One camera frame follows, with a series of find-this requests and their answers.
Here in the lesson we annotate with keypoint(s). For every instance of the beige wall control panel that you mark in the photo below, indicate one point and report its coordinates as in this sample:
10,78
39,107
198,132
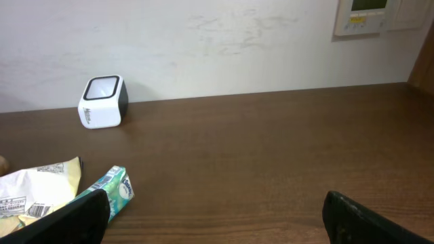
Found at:
362,17

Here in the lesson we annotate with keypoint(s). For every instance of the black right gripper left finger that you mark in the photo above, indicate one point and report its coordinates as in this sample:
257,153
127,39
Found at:
82,221

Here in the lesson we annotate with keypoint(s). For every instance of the green white tissue pack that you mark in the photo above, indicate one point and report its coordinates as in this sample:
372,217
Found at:
117,185

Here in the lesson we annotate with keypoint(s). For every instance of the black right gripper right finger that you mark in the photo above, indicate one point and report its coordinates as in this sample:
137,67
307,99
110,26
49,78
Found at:
346,222

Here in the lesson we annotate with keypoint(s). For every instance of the yellow white snack bag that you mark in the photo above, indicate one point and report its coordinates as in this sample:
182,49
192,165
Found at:
28,195

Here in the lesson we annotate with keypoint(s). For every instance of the white barcode scanner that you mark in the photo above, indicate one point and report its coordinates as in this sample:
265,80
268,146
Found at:
104,102

